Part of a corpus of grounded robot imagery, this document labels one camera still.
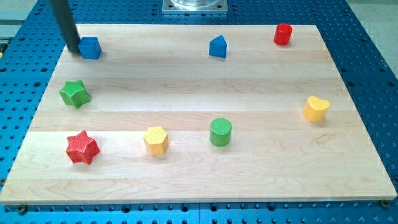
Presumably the yellow heart block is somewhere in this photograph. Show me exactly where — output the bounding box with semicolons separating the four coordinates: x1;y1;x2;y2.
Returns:
303;96;330;122

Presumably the blue cube block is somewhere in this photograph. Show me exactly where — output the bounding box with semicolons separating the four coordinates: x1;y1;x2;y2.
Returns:
78;37;101;60

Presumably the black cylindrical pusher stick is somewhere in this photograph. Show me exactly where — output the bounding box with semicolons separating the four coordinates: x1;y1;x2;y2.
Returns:
49;0;81;55

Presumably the light wooden board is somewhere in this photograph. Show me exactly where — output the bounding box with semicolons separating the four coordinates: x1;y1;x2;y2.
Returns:
1;24;397;205

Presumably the red star block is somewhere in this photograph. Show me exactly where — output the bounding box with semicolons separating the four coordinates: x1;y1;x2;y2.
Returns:
65;131;100;165

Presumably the blue pentagon house block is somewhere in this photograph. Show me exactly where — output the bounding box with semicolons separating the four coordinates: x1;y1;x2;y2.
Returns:
209;35;228;58

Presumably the red cylinder block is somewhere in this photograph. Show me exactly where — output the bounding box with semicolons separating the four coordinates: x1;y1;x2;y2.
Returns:
273;23;293;46

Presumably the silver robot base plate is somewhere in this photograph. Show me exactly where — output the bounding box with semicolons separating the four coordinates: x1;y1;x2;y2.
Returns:
162;0;228;12

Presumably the yellow hexagon block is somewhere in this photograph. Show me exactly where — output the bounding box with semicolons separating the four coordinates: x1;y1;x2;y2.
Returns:
144;126;169;156

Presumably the green star block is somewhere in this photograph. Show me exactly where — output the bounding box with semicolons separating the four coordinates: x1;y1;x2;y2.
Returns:
59;80;90;109

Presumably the green cylinder block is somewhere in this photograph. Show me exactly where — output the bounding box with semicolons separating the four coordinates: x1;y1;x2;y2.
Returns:
209;118;232;147

